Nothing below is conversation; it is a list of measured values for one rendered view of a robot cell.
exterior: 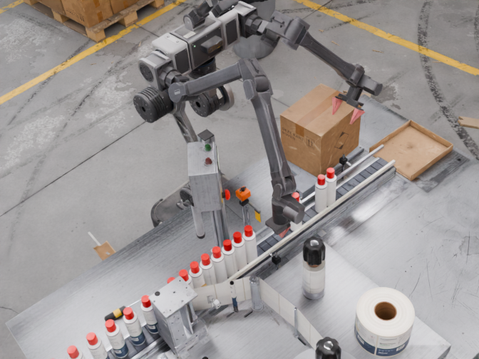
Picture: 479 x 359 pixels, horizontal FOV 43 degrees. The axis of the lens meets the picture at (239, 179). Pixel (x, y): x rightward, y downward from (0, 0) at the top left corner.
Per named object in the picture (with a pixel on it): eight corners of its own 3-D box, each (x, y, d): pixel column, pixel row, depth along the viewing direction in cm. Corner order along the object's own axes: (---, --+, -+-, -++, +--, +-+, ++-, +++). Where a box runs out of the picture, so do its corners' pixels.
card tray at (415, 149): (410, 181, 283) (412, 175, 280) (368, 153, 298) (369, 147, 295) (452, 150, 295) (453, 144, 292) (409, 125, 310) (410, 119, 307)
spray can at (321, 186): (320, 216, 267) (321, 183, 252) (312, 209, 270) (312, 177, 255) (328, 209, 269) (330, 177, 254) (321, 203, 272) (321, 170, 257)
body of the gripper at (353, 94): (356, 106, 259) (363, 90, 257) (336, 96, 264) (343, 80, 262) (362, 107, 264) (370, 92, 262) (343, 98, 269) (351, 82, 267)
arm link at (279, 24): (274, 3, 228) (261, 27, 229) (306, 21, 229) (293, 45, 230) (269, 21, 272) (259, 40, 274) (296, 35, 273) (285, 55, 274)
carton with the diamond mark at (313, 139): (319, 179, 286) (321, 136, 267) (281, 157, 299) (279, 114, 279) (358, 145, 300) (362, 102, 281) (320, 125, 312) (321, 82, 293)
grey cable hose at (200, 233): (200, 241, 237) (192, 204, 222) (194, 236, 239) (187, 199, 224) (207, 236, 239) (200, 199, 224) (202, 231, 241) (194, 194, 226)
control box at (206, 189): (195, 213, 219) (187, 176, 206) (194, 179, 231) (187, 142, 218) (223, 209, 219) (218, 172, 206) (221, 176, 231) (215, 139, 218)
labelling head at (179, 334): (177, 356, 225) (166, 319, 206) (158, 333, 232) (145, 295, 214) (207, 334, 230) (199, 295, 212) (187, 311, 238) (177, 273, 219)
